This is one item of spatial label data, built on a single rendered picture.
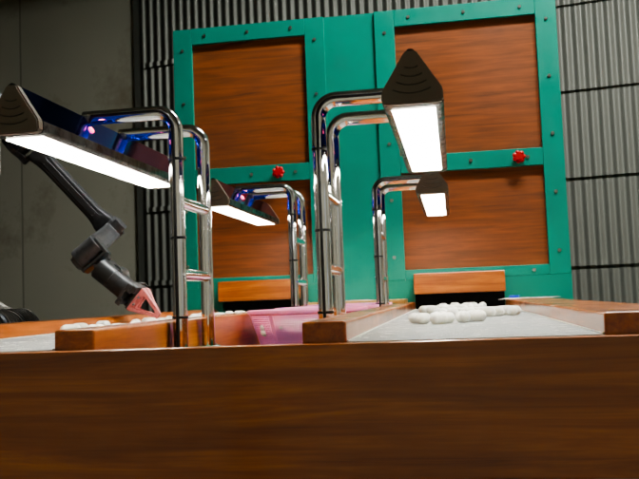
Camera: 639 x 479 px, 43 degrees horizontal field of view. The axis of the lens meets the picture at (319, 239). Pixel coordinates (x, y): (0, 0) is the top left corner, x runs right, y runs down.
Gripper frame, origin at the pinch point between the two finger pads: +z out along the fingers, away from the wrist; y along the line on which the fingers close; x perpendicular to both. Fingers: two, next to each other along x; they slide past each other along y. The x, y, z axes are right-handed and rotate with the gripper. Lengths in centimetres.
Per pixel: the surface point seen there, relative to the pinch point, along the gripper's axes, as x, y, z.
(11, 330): 6, -53, -6
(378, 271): -41, 28, 36
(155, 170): -33, -45, -4
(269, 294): -10, 78, 5
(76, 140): -33, -79, -4
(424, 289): -43, 79, 47
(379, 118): -66, -53, 27
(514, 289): -61, 85, 71
